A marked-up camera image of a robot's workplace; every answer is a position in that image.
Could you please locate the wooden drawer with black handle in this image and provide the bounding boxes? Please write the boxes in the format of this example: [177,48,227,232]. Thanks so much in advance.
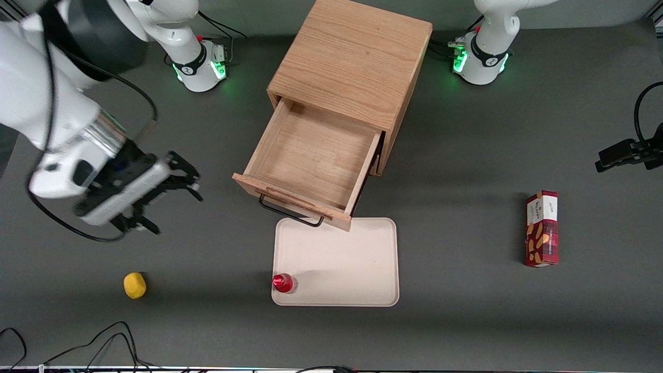
[232,96,384,232]

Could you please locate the wooden drawer cabinet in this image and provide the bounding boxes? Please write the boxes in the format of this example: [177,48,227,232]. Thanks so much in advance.
[267,0,434,177]

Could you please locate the yellow lemon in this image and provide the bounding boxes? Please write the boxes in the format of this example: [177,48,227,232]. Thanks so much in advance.
[123,272,147,300]

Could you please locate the red tartan shortbread box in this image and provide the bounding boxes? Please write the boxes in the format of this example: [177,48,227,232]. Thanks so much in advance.
[524,190,559,268]

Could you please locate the red capped bottle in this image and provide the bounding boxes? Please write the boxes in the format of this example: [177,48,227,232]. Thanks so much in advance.
[272,274,298,294]

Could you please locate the beige plastic tray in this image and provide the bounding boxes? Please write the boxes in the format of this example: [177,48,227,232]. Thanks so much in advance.
[271,218,400,307]

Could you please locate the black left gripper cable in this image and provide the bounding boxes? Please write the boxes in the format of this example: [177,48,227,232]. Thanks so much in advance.
[634,82,663,148]

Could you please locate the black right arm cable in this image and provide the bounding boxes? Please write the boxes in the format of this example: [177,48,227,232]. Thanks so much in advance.
[26,47,159,243]

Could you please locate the black looped floor cable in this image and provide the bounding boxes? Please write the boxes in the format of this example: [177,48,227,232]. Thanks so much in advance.
[44,321,156,371]

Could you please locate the black right arm base cables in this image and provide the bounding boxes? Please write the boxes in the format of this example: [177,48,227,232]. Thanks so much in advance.
[199,10,248,68]

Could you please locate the black arm base cables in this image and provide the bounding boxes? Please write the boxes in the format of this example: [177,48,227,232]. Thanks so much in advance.
[429,35,467,59]
[199,10,248,68]

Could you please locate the black short edge cable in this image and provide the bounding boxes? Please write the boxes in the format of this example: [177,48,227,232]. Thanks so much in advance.
[0,327,27,371]

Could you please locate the black left arm base cables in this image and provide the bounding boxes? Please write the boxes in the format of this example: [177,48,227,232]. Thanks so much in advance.
[429,35,467,59]

